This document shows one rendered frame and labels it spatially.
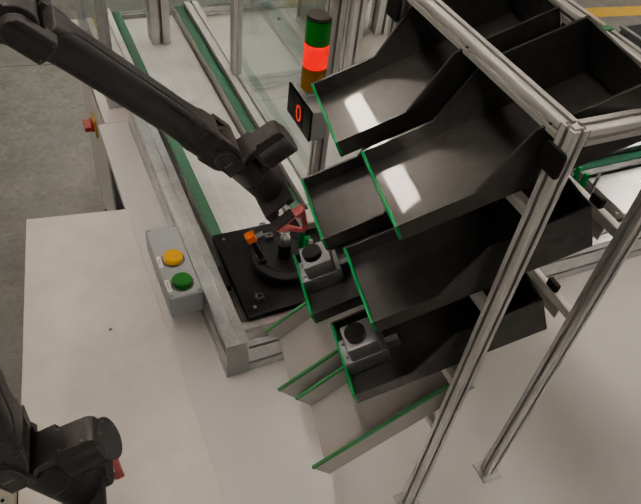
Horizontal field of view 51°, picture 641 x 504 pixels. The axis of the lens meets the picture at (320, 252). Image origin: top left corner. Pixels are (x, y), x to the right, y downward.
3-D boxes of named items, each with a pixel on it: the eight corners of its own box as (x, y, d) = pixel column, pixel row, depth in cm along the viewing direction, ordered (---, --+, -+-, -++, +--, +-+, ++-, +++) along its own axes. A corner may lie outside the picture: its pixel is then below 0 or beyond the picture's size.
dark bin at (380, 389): (357, 404, 93) (341, 380, 88) (334, 330, 102) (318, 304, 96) (547, 329, 91) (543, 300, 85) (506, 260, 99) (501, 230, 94)
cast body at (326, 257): (308, 294, 106) (293, 268, 101) (303, 273, 109) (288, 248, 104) (358, 275, 105) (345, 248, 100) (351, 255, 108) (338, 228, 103)
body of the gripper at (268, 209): (278, 167, 129) (257, 147, 124) (297, 201, 123) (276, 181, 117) (253, 188, 131) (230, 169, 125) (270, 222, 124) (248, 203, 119)
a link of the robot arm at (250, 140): (199, 128, 115) (210, 161, 110) (252, 90, 113) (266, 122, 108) (239, 163, 125) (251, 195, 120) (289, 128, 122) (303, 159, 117)
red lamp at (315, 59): (307, 72, 131) (310, 50, 127) (298, 60, 134) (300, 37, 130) (331, 69, 132) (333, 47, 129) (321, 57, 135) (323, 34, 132)
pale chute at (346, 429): (329, 474, 107) (311, 469, 104) (311, 404, 115) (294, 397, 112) (475, 388, 97) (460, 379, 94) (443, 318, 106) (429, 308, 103)
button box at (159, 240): (171, 318, 136) (169, 298, 132) (147, 249, 149) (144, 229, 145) (204, 310, 139) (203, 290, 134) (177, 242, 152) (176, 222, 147)
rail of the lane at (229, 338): (226, 378, 132) (226, 345, 125) (128, 126, 187) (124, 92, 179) (252, 370, 134) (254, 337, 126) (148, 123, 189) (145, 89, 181)
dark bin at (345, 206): (326, 251, 91) (308, 217, 86) (305, 189, 100) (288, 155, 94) (519, 170, 89) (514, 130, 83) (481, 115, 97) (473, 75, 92)
